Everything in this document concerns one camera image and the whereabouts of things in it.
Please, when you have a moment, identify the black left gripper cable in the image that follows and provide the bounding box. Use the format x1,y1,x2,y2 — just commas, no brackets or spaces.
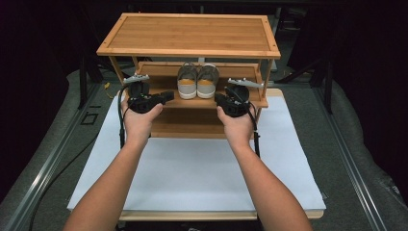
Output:
116,84,131,150

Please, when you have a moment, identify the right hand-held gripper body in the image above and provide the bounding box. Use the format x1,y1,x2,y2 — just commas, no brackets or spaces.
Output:
220,77,265,118

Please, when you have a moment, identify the person's right hand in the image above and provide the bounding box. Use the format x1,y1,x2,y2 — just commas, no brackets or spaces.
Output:
216,104,258,151

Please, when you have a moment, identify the grey metal rail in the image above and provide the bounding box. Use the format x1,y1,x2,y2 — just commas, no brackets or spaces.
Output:
4,84,101,231
316,86,388,231

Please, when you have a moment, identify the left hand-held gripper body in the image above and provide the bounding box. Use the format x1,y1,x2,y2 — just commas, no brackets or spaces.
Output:
122,72,162,115

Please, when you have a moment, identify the beige sneaker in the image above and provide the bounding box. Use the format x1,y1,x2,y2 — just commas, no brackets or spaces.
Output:
196,63,220,100
176,62,199,100

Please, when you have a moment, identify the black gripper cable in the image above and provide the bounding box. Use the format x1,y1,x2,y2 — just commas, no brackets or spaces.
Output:
234,86,262,159
116,84,131,150

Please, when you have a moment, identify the wooden three-tier shoe rack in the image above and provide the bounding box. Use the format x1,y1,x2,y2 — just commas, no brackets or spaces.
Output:
95,13,282,141

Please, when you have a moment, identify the black floor cable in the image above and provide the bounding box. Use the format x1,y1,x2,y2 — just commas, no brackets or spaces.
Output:
28,136,98,231

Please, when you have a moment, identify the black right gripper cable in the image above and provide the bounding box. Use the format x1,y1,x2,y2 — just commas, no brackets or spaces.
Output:
234,86,262,159

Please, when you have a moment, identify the light wooden table board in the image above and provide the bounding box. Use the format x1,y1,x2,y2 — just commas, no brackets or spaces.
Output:
69,88,325,222

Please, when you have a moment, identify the black metal stand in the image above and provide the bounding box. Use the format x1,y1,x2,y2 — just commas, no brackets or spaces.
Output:
77,54,104,110
283,56,335,114

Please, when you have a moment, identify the white table mat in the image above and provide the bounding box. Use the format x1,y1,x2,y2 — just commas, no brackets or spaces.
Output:
66,95,327,213

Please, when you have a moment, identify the person's left hand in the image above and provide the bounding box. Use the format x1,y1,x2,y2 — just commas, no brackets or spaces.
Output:
120,98,165,148

